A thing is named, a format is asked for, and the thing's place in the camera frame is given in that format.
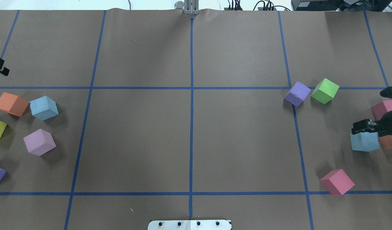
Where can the orange near foam block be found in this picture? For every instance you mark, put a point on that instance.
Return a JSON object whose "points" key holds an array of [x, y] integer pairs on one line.
{"points": [[13, 104]]}

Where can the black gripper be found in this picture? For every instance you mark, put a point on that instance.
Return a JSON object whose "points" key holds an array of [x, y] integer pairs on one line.
{"points": [[391, 123]]}

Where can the orange foam block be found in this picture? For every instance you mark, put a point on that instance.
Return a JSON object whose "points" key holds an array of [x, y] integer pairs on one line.
{"points": [[13, 104], [386, 142]]}

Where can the light blue foam block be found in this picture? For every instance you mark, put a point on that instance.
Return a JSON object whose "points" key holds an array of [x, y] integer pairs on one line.
{"points": [[365, 142], [43, 108]]}

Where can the magenta foam block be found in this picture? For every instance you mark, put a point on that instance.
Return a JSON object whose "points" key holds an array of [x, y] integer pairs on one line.
{"points": [[337, 182]]}

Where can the light pink foam block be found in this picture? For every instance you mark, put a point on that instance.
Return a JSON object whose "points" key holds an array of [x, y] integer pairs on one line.
{"points": [[39, 142]]}

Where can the orange far foam block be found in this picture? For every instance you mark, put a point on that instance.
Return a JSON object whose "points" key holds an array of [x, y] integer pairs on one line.
{"points": [[386, 142]]}

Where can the white camera stand post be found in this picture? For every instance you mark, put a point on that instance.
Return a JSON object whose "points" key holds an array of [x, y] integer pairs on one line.
{"points": [[220, 224]]}

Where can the green foam block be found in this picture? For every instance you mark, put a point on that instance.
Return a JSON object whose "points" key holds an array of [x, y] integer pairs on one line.
{"points": [[325, 91]]}

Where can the purple far foam block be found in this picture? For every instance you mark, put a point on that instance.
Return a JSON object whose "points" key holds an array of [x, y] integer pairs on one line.
{"points": [[297, 94]]}

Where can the pink far foam block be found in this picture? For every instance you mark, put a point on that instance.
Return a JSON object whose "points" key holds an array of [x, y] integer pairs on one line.
{"points": [[380, 109]]}

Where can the aluminium frame post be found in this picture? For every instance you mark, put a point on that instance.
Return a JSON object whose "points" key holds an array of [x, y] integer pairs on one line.
{"points": [[191, 7]]}

